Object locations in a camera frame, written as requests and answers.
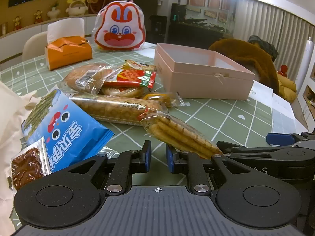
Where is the beige dining chair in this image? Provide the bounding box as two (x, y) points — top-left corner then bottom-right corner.
(22, 31), (48, 62)

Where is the white printed tablecloth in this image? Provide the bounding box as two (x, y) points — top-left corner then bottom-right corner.
(248, 80), (309, 131)

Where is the brown jerky packet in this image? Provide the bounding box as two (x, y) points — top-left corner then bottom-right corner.
(10, 138), (51, 191)

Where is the green checked tablecloth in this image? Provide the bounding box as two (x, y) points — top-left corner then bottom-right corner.
(0, 43), (308, 229)

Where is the black water dispenser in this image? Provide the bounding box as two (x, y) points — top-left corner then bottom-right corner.
(150, 15), (169, 45)

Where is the red yellow toy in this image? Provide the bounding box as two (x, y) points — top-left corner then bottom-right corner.
(277, 65), (297, 104)

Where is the grey curtain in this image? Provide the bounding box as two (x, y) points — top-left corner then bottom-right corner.
(236, 0), (315, 99)

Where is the clear ridged biscuit packet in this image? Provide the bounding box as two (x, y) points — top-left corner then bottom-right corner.
(140, 111), (223, 159)

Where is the brown fuzzy coat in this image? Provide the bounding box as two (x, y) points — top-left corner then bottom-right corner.
(208, 39), (280, 95)

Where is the cartoon print snack packet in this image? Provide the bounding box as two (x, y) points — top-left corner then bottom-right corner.
(124, 59), (157, 73)

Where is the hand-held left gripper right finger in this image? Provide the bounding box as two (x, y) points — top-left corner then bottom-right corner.
(165, 144), (249, 196)

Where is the red snack stick packet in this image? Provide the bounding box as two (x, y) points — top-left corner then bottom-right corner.
(102, 67), (157, 89)

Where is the pink cardboard box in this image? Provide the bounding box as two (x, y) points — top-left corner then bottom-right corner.
(154, 43), (255, 100)

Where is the lion plush toy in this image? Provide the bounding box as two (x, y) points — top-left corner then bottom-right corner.
(85, 0), (110, 14)

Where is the white vase with plant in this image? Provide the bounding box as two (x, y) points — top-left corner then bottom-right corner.
(47, 1), (61, 20)

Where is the orange tissue box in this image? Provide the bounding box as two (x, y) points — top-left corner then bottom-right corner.
(45, 36), (93, 71)

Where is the white plush toy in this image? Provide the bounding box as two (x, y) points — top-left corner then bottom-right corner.
(65, 0), (89, 18)

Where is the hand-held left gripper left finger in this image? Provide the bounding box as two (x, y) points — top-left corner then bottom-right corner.
(63, 140), (152, 196)

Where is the blue snack packet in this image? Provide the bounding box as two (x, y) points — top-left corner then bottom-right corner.
(21, 88), (115, 174)

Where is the rabbit face bag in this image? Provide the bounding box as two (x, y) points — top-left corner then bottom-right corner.
(92, 0), (147, 52)

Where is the round cracker packet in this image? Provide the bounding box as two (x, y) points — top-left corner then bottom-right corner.
(101, 85), (145, 98)

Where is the dark cushion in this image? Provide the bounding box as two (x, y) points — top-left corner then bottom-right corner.
(247, 36), (278, 59)

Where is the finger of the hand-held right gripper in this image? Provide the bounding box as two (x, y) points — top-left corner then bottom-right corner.
(216, 141), (306, 158)
(266, 131), (315, 147)

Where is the small orange snack packet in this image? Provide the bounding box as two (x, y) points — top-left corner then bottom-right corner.
(143, 91), (186, 108)

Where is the round bread packet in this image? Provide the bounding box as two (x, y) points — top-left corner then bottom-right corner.
(60, 63), (119, 95)

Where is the long waffle biscuit packet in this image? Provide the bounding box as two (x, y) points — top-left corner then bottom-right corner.
(70, 93), (164, 126)

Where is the white tower fan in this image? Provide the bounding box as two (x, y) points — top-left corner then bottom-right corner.
(296, 36), (314, 99)

